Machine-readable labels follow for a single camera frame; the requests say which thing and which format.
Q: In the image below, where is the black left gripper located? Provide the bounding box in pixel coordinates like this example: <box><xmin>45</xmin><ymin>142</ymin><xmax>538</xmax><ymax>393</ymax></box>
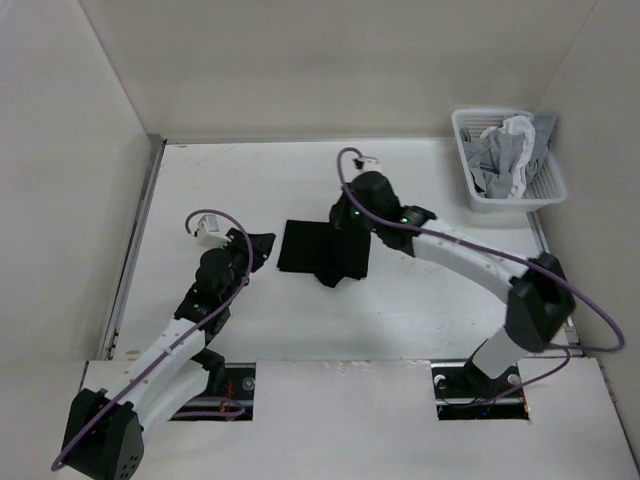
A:
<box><xmin>218</xmin><ymin>229</ymin><xmax>274</xmax><ymax>305</ymax></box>

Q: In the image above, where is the black tank top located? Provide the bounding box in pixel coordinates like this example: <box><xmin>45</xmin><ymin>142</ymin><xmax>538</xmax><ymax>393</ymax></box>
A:
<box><xmin>277</xmin><ymin>220</ymin><xmax>371</xmax><ymax>288</ymax></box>

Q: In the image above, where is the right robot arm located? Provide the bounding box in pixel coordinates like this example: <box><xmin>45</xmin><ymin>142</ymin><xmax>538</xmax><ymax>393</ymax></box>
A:
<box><xmin>329</xmin><ymin>171</ymin><xmax>576</xmax><ymax>396</ymax></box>

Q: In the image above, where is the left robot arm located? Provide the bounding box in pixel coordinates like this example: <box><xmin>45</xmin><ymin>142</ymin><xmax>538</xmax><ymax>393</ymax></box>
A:
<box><xmin>52</xmin><ymin>228</ymin><xmax>276</xmax><ymax>479</ymax></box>

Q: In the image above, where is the grey tank top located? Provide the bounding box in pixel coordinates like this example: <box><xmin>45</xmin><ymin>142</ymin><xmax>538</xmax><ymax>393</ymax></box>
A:
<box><xmin>460</xmin><ymin>113</ymin><xmax>558</xmax><ymax>200</ymax></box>

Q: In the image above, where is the white tank top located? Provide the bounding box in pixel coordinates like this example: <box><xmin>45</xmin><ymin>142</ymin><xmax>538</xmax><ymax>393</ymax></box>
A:
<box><xmin>480</xmin><ymin>115</ymin><xmax>536</xmax><ymax>199</ymax></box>

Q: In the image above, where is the white plastic laundry basket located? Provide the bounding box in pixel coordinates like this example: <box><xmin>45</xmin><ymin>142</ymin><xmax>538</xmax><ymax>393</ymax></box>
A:
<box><xmin>451</xmin><ymin>108</ymin><xmax>566</xmax><ymax>213</ymax></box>

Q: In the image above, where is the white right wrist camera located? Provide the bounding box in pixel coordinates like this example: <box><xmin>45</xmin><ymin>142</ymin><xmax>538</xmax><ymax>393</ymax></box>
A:
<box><xmin>353</xmin><ymin>156</ymin><xmax>382</xmax><ymax>173</ymax></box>

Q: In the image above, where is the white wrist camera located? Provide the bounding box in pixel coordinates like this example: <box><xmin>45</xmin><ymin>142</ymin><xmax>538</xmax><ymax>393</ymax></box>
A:
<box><xmin>353</xmin><ymin>156</ymin><xmax>382</xmax><ymax>173</ymax></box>
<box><xmin>194</xmin><ymin>214</ymin><xmax>229</xmax><ymax>249</ymax></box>

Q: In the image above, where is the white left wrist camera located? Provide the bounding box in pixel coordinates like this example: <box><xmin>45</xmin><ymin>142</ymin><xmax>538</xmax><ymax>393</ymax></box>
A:
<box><xmin>194</xmin><ymin>214</ymin><xmax>229</xmax><ymax>249</ymax></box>

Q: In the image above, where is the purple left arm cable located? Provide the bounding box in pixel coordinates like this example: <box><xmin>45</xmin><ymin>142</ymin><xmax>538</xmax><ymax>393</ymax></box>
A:
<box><xmin>49</xmin><ymin>208</ymin><xmax>251</xmax><ymax>474</ymax></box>

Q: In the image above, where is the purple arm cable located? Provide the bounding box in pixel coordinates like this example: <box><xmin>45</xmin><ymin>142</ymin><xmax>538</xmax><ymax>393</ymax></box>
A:
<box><xmin>49</xmin><ymin>208</ymin><xmax>251</xmax><ymax>474</ymax></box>
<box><xmin>335</xmin><ymin>146</ymin><xmax>626</xmax><ymax>406</ymax></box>

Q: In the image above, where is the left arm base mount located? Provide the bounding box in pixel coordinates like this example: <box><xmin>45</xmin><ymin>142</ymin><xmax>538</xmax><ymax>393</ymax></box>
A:
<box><xmin>172</xmin><ymin>363</ymin><xmax>256</xmax><ymax>422</ymax></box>

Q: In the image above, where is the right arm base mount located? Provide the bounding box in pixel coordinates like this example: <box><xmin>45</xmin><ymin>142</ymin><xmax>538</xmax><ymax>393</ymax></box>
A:
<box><xmin>431</xmin><ymin>362</ymin><xmax>529</xmax><ymax>421</ymax></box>

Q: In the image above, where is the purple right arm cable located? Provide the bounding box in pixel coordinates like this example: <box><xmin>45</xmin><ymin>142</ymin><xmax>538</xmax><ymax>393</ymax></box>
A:
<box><xmin>335</xmin><ymin>146</ymin><xmax>626</xmax><ymax>406</ymax></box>

